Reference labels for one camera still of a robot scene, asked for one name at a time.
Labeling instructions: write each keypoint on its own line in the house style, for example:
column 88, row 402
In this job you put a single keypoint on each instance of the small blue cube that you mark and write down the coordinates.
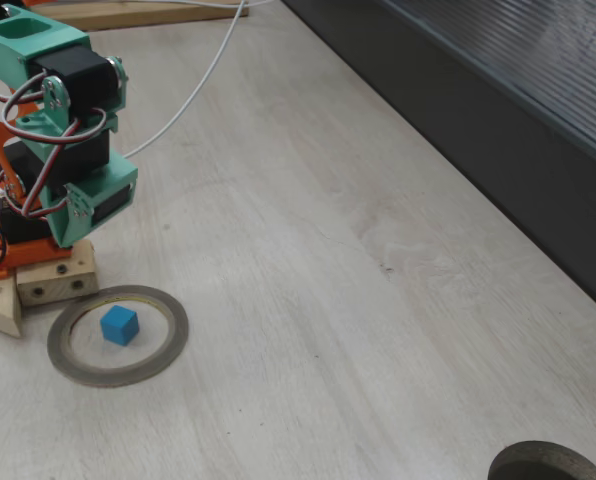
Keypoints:
column 118, row 325

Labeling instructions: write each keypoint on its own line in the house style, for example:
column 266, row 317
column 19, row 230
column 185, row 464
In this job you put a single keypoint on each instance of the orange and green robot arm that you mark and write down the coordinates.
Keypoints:
column 3, row 60

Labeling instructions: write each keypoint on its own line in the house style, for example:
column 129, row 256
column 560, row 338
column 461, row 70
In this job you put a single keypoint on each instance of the thick light wooden block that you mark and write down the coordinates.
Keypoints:
column 53, row 285

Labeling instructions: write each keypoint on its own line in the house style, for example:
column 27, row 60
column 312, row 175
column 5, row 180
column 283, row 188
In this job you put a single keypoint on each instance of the frosted grey desk partition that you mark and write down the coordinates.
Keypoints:
column 528, row 150

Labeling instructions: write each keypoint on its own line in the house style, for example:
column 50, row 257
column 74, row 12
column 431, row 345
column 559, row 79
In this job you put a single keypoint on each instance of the brown wooden board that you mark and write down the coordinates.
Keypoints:
column 153, row 15

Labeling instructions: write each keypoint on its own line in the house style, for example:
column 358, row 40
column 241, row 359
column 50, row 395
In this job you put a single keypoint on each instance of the green gripper black servo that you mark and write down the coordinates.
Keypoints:
column 78, row 220

